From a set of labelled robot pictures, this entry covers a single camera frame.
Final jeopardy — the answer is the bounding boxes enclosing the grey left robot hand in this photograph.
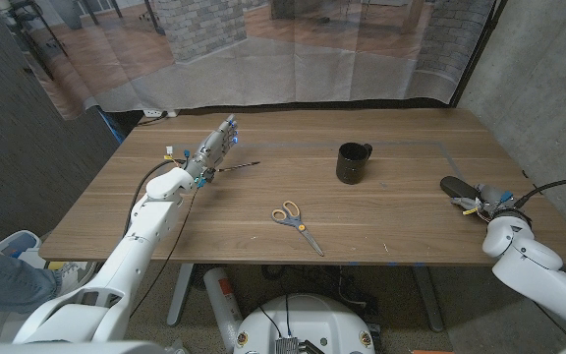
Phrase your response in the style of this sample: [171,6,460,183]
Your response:
[183,114,240,184]

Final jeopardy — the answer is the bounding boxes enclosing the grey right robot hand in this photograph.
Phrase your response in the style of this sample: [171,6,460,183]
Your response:
[450,182,516,221]

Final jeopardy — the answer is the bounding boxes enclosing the black glasses case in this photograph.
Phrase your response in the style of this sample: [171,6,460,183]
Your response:
[439,175,481,201]

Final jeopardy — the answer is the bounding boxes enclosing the black mug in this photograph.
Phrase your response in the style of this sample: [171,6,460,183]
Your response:
[335,142,373,186]

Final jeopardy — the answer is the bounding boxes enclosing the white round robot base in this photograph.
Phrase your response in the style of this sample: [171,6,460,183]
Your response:
[233,293,376,354]

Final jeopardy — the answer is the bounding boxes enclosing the dark slim pen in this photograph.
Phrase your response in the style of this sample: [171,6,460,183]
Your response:
[216,160,261,173]

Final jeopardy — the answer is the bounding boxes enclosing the printed room backdrop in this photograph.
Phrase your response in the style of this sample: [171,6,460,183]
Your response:
[0,0,498,122]

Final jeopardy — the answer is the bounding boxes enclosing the black backdrop stand pole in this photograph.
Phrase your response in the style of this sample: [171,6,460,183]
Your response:
[449,0,509,107]

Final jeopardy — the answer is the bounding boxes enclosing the white roll with orange label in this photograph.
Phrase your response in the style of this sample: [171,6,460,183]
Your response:
[202,266,244,353]

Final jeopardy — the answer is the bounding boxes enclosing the white sneaker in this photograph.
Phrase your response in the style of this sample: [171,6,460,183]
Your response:
[46,262,97,309]

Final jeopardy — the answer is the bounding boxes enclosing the dark grey partition panel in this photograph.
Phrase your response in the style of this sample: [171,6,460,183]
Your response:
[0,0,121,247]

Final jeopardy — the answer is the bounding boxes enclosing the white and blue step stool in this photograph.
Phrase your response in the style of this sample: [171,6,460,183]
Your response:
[0,229,42,269]

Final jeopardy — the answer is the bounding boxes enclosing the white robot torso edge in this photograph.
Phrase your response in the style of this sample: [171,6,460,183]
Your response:
[0,340,169,354]

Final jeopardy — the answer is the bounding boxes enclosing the person's leg in jeans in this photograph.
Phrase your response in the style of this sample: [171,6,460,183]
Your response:
[0,231,63,335]

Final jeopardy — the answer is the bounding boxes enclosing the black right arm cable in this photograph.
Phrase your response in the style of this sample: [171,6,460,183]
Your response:
[513,176,566,210]

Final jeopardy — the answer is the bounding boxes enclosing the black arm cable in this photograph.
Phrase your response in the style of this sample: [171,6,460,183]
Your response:
[123,157,189,240]
[513,176,566,210]

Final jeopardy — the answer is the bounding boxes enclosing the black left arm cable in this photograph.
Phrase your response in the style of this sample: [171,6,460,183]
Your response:
[123,157,189,240]

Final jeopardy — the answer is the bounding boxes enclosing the scissors with yellow grey handles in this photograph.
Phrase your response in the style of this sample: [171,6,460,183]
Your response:
[270,200,325,258]

